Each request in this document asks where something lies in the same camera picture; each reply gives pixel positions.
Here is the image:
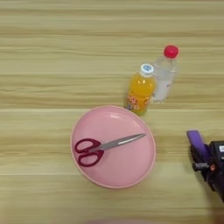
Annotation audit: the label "purple rectangular block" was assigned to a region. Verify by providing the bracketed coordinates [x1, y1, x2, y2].
[185, 129, 212, 163]

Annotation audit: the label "orange juice bottle white cap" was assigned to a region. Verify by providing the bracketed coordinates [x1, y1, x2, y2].
[124, 63, 157, 116]

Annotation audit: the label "clear water bottle red cap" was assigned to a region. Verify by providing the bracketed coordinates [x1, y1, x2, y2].
[150, 44, 180, 104]

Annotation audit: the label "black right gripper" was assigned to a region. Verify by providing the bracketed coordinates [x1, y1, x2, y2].
[189, 144, 224, 203]

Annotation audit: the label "pink round plate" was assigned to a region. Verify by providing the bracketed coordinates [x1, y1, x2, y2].
[70, 105, 157, 190]

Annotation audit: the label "red handled scissors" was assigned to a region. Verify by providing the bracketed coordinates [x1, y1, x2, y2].
[73, 132, 147, 168]

